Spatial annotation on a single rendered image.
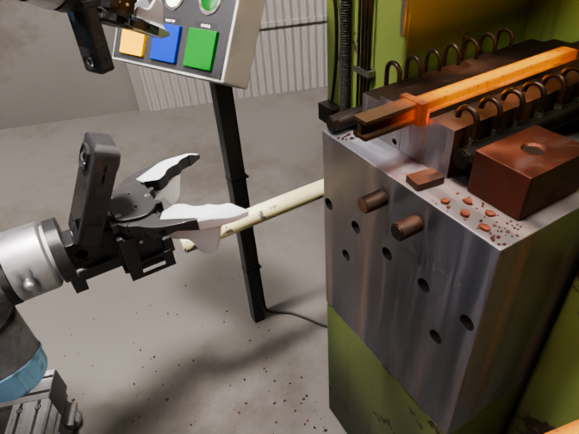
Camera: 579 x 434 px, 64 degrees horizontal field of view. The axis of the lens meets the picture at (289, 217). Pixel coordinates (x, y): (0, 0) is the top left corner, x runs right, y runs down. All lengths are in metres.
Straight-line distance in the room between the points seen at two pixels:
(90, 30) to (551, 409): 1.02
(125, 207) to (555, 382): 0.78
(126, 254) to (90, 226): 0.05
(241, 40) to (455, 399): 0.75
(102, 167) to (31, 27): 2.87
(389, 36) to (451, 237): 0.45
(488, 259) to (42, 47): 3.05
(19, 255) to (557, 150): 0.63
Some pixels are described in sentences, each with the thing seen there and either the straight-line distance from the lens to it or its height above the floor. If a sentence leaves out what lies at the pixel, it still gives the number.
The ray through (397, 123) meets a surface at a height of 0.99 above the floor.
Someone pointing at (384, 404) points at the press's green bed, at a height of 0.35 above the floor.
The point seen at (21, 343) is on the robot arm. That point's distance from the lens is 0.60.
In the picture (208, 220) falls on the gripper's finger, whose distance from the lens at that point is 0.49.
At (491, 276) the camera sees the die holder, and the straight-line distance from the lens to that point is 0.63.
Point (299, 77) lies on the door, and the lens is 3.34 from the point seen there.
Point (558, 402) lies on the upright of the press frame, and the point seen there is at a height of 0.50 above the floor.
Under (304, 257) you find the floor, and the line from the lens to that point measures 1.90.
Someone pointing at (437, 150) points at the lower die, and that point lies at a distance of 0.70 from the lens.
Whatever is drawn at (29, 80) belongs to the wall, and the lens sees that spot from 3.45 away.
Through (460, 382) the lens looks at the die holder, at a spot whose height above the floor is 0.64.
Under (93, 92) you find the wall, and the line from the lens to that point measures 3.39.
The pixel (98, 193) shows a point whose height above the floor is 1.05.
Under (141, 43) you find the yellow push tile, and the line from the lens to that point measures 1.10.
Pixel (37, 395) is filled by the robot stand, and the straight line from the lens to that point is 1.45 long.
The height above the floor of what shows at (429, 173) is 0.93.
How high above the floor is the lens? 1.29
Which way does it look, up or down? 38 degrees down
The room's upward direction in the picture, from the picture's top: 5 degrees counter-clockwise
